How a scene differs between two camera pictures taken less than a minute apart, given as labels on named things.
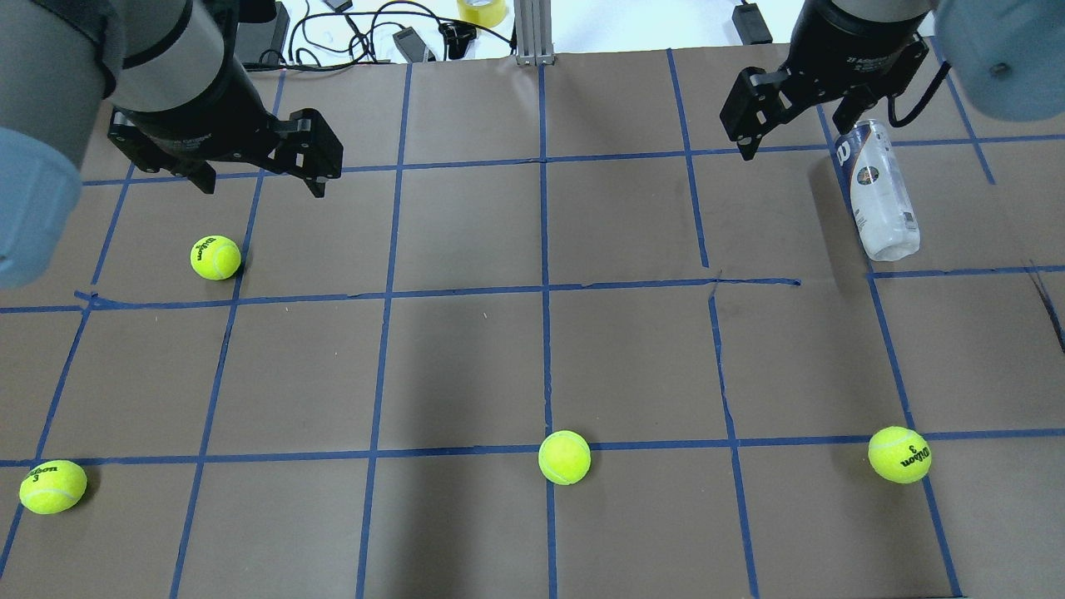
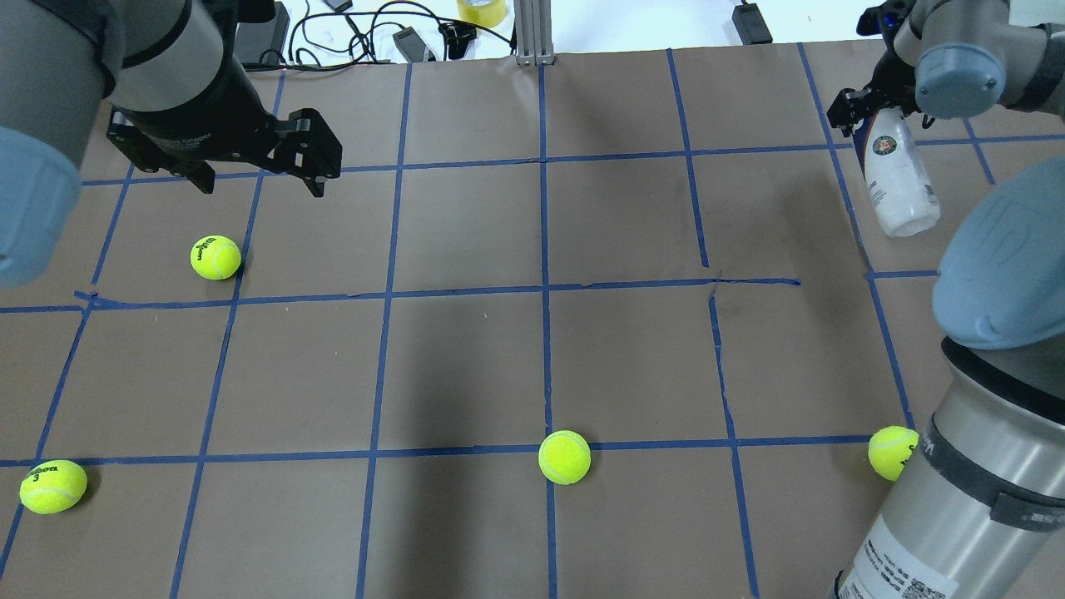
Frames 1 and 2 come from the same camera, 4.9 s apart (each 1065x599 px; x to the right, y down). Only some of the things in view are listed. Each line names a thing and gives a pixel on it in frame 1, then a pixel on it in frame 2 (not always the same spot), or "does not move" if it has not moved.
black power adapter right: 750,25 does not move
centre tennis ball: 564,457 does not move
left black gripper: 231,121 does not move
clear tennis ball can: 871,170 → 906,200
